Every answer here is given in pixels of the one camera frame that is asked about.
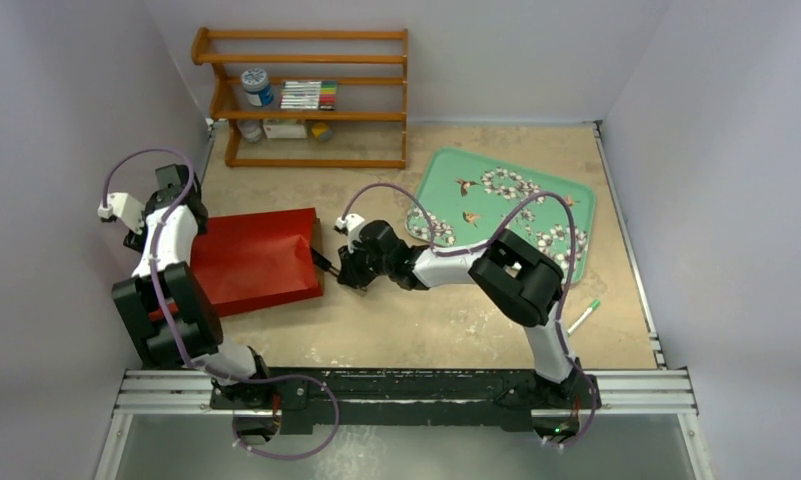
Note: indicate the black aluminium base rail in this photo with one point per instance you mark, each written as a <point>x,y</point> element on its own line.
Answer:
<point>308,398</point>

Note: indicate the white small box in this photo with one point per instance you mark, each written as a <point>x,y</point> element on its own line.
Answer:
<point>284,129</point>

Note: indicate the pack of coloured markers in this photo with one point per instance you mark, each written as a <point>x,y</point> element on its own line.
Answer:
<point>307,95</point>

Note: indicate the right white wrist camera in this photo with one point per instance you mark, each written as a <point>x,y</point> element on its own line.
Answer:
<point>350,225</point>

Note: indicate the small clear jar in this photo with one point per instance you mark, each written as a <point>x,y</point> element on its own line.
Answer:
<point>251,130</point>

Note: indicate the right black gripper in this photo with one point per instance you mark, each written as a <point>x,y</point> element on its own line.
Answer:
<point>346,272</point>

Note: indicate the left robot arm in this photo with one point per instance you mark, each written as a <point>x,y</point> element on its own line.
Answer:
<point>169,318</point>

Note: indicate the black metal tongs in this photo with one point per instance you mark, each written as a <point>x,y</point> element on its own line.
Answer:
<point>323,263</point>

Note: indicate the wooden shelf rack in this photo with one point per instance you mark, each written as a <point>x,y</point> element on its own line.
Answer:
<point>224,105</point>

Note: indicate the yellow green cube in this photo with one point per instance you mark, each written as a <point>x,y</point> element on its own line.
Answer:
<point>321,131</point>

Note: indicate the green floral tray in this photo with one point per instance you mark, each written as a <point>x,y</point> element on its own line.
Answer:
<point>467,195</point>

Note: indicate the red paper bag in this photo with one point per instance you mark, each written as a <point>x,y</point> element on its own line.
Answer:
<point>249,262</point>

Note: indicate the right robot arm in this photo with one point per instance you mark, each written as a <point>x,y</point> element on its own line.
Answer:
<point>525,285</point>

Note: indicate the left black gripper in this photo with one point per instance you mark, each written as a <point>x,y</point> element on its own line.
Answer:
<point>136,241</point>

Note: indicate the blue lidded jar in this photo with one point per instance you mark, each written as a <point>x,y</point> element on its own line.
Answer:
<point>256,85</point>

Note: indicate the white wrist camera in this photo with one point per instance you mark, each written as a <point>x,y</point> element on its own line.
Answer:
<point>123,207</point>
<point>350,225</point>

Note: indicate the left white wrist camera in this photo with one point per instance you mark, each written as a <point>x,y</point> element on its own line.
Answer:
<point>123,207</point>

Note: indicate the green white pen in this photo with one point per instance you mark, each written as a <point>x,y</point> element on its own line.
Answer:
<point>583,317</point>

